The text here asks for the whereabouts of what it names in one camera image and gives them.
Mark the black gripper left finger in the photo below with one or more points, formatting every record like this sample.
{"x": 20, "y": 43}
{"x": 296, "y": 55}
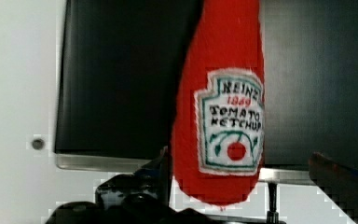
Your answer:
{"x": 139, "y": 198}

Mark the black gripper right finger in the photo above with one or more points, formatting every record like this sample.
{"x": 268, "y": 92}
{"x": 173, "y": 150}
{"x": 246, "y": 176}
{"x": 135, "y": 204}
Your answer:
{"x": 337, "y": 181}

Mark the red ketchup bottle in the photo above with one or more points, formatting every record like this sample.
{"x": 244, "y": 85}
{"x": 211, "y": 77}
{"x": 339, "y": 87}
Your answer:
{"x": 218, "y": 134}

